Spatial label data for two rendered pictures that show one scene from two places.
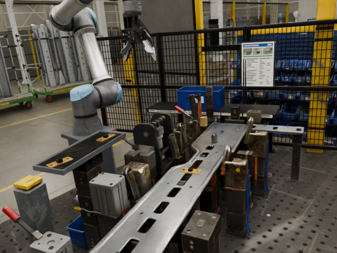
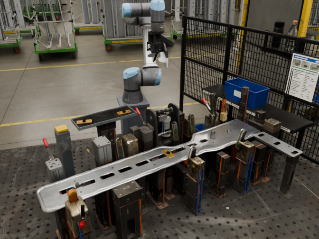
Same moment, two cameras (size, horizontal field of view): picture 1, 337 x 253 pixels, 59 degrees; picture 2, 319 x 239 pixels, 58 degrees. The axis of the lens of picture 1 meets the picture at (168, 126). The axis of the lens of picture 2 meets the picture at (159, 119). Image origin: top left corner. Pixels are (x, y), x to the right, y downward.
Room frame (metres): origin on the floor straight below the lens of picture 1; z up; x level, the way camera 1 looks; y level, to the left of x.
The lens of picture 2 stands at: (-0.11, -0.75, 1.93)
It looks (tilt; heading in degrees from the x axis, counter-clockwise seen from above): 27 degrees down; 31
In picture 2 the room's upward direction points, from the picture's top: straight up
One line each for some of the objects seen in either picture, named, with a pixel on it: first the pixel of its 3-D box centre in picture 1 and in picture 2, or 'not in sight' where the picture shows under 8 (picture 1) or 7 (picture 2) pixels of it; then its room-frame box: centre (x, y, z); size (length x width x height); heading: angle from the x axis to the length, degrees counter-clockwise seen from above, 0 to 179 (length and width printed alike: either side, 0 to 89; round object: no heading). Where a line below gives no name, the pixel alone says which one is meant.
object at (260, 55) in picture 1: (257, 64); (303, 77); (1.98, -0.62, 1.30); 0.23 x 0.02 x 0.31; 63
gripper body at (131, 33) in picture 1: (133, 28); (156, 41); (1.29, 0.11, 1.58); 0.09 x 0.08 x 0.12; 154
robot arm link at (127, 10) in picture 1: (133, 7); (157, 26); (1.30, 0.10, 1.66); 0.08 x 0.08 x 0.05
